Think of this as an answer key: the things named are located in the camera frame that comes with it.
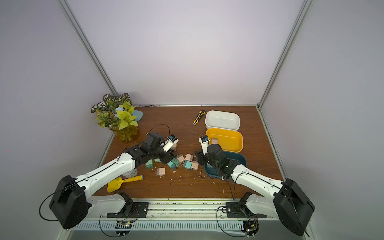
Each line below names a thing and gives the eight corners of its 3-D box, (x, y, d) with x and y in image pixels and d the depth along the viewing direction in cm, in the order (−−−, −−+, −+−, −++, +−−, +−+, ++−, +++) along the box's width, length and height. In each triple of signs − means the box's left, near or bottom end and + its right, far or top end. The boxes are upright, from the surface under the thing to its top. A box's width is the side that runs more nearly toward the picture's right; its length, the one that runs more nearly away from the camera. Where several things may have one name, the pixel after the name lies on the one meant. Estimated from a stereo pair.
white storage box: (205, 134, 106) (206, 129, 101) (205, 116, 117) (205, 110, 112) (240, 134, 106) (242, 129, 100) (236, 115, 117) (238, 110, 112)
